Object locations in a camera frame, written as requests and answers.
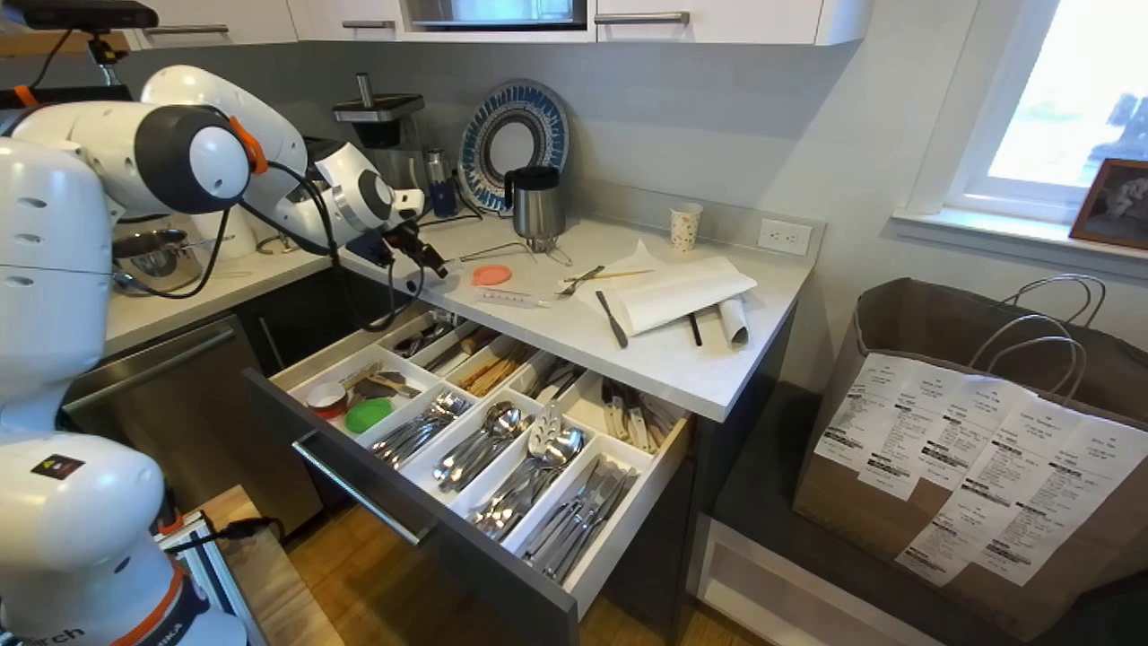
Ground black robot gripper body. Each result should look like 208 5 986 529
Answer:
378 218 439 272

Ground white striped robot base board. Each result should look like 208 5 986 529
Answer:
150 510 277 646

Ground white upper kitchen cabinet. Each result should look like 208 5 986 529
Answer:
140 0 878 53

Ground black and steel corkscrew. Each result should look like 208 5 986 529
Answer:
391 311 465 364

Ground orange round lid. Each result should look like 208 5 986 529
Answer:
465 260 520 291

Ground small blue bottle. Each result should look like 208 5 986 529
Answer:
424 152 464 223

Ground clear plastic bag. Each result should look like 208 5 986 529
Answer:
454 272 581 311

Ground steel cup with black rim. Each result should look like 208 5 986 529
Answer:
504 163 567 255

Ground orange printed wooden chopstick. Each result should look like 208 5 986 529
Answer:
457 342 531 401

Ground black and steel coffee appliance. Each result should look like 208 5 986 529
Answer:
332 67 430 199

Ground green round silicone lid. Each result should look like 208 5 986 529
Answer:
340 396 399 437

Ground red fluted cupcake liner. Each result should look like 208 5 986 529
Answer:
298 378 357 425

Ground steel teaspoon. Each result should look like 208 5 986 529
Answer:
430 401 531 496

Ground white cutlery organizer tray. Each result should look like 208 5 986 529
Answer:
269 309 676 619

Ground wooden drawer with dark front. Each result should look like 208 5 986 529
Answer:
241 297 699 646

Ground large steel tablespoon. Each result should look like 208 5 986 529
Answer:
477 420 591 543

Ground silver toaster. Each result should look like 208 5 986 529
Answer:
109 218 204 297

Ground stainless steel dishwasher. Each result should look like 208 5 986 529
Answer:
57 311 327 537

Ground rolled white paper tube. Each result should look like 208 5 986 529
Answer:
712 293 752 352

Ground white paper receipt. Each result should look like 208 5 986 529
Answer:
892 478 1084 594
810 348 932 505
927 370 1059 486

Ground white lower drawer front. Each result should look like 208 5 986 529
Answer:
690 513 952 646

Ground brown paper bag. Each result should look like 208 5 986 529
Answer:
793 272 1148 646

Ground white framed window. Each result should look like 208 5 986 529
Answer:
885 0 1148 289

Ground wooden handled pastry brush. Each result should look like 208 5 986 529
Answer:
357 370 424 401

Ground white wall power outlet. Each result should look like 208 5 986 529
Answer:
757 213 818 260

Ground black camera on mount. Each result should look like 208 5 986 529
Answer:
0 0 163 120

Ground dark picture frame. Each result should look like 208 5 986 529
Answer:
1065 155 1148 255

